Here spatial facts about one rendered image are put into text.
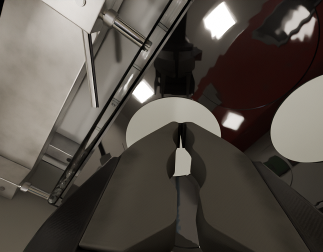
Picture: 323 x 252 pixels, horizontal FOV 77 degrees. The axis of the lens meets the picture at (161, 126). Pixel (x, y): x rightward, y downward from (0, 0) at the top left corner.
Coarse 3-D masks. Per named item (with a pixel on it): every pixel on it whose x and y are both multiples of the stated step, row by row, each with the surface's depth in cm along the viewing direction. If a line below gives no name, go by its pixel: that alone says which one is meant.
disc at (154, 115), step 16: (144, 112) 20; (160, 112) 20; (176, 112) 20; (192, 112) 20; (208, 112) 20; (128, 128) 21; (144, 128) 21; (208, 128) 21; (128, 144) 22; (176, 160) 23
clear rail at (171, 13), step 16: (176, 0) 15; (160, 16) 16; (176, 16) 16; (160, 32) 16; (144, 48) 17; (144, 64) 17; (128, 80) 18; (112, 96) 19; (112, 112) 20; (96, 128) 21; (80, 144) 22; (80, 160) 23; (64, 176) 25
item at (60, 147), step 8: (56, 136) 31; (64, 136) 31; (56, 144) 29; (64, 144) 30; (72, 144) 31; (48, 152) 30; (56, 152) 29; (64, 152) 29; (72, 152) 30; (64, 160) 30; (80, 168) 31
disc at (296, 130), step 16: (320, 80) 18; (288, 96) 18; (304, 96) 18; (320, 96) 18; (288, 112) 19; (304, 112) 19; (320, 112) 19; (272, 128) 20; (288, 128) 20; (304, 128) 20; (320, 128) 20; (288, 144) 21; (304, 144) 21; (320, 144) 21; (304, 160) 22; (320, 160) 22
